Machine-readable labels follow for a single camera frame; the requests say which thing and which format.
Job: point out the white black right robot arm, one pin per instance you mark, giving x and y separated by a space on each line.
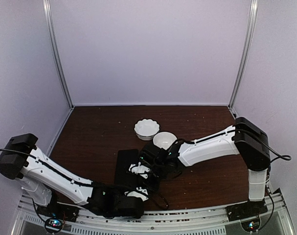
167 154

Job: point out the aluminium left corner post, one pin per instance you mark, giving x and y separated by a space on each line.
55 51

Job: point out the white round bowl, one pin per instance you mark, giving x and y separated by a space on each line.
164 139

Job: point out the aluminium corner post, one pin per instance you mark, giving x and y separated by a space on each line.
245 53
55 51

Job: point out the black zip tool case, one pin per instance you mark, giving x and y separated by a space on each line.
122 176

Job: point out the aluminium front rail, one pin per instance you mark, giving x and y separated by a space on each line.
204 221

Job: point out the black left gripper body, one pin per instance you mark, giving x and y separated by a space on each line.
115 191

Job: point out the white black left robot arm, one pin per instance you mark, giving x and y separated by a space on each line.
39 175

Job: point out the white scalloped bowl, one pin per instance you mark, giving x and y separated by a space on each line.
146 129

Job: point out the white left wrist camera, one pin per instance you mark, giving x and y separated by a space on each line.
139 192

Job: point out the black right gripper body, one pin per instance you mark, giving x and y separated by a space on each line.
154 186

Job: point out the aluminium right corner post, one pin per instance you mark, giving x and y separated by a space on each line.
245 53

